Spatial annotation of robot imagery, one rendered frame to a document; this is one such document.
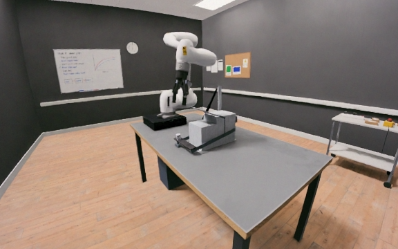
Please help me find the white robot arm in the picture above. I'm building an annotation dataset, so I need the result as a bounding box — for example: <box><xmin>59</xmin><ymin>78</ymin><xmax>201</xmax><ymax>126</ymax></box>
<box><xmin>157</xmin><ymin>33</ymin><xmax>216</xmax><ymax>119</ymax></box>

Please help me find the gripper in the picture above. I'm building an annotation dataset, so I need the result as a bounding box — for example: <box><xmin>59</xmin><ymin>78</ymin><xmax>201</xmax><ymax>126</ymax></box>
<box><xmin>172</xmin><ymin>71</ymin><xmax>189</xmax><ymax>106</ymax></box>

